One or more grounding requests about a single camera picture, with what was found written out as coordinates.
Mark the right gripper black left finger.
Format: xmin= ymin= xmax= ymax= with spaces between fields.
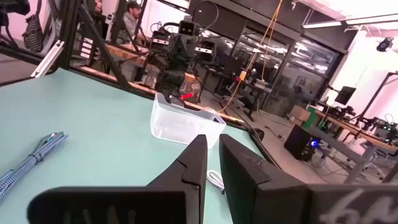
xmin=26 ymin=134 xmax=208 ymax=224

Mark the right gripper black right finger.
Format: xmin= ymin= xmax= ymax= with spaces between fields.
xmin=218 ymin=133 xmax=398 ymax=224

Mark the white USB-C cable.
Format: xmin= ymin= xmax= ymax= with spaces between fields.
xmin=206 ymin=169 xmax=225 ymax=195

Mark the blue braided USB cable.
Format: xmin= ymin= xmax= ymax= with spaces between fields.
xmin=0 ymin=131 xmax=69 ymax=202

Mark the person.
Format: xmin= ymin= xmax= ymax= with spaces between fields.
xmin=116 ymin=0 xmax=150 ymax=82
xmin=90 ymin=0 xmax=109 ymax=41

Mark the black robot in background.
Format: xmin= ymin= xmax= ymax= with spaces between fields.
xmin=104 ymin=42 xmax=200 ymax=85

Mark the black computer case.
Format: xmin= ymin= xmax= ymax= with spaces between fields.
xmin=283 ymin=124 xmax=321 ymax=162

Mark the clear plastic bin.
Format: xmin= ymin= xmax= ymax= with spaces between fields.
xmin=149 ymin=92 xmax=227 ymax=149

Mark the cardboard box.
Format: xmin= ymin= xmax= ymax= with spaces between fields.
xmin=289 ymin=105 xmax=312 ymax=123

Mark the long wooden workbench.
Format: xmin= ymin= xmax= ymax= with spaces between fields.
xmin=307 ymin=105 xmax=398 ymax=184

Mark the black computer monitor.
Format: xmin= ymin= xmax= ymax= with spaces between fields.
xmin=334 ymin=85 xmax=357 ymax=106

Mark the aluminium extrusion bar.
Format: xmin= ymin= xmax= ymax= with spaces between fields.
xmin=30 ymin=39 xmax=65 ymax=78

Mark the ceiling light bar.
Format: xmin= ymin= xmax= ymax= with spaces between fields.
xmin=301 ymin=14 xmax=398 ymax=30

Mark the striped hanging bag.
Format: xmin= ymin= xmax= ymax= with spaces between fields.
xmin=21 ymin=0 xmax=44 ymax=53

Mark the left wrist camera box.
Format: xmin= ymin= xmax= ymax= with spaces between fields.
xmin=178 ymin=20 xmax=200 ymax=37

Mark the yellow hanging cable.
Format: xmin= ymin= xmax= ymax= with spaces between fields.
xmin=217 ymin=0 xmax=284 ymax=113

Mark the black rig frame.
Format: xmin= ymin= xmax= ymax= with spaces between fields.
xmin=55 ymin=0 xmax=131 ymax=91

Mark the black ceiling camera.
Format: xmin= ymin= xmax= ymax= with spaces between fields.
xmin=376 ymin=36 xmax=395 ymax=53

